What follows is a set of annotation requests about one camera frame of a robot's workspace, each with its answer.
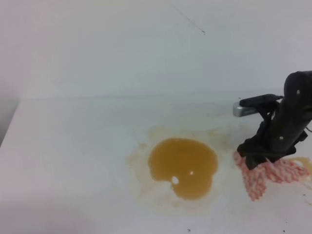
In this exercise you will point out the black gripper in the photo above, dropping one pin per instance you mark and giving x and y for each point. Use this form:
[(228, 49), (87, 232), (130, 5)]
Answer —
[(279, 131)]

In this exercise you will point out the pink white striped rag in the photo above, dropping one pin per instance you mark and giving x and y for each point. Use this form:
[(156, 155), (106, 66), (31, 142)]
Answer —
[(281, 171)]

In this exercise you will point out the brown coffee puddle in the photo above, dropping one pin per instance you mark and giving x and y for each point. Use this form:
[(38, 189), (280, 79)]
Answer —
[(188, 165)]

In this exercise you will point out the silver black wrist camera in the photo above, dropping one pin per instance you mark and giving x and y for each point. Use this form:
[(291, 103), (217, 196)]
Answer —
[(263, 104)]

